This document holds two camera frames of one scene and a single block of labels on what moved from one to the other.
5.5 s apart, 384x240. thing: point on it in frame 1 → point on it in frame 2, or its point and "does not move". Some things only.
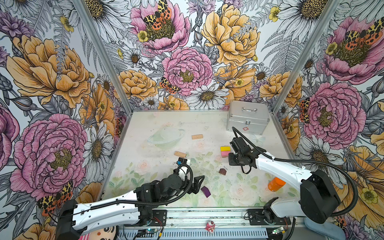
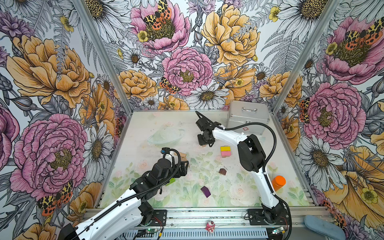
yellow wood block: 225,148 does not move
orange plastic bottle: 276,184 does not move
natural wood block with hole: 176,153 does not move
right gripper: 231,162 → 201,142
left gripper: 196,184 → 183,169
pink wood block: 225,154 does not move
